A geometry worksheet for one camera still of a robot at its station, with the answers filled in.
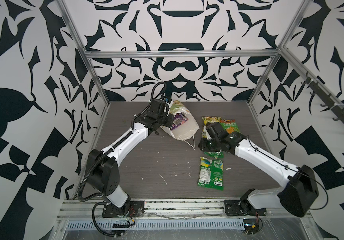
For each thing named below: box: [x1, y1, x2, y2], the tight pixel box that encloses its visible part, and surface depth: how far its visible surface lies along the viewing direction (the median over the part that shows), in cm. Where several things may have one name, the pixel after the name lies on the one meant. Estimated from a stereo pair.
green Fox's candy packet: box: [203, 150, 225, 159], surface depth 93 cm
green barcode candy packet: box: [197, 156, 224, 191], surface depth 85 cm
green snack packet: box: [219, 119, 241, 134], surface depth 104 cm
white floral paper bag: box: [160, 100, 200, 140], surface depth 96 cm
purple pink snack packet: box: [170, 112, 189, 131], surface depth 106 cm
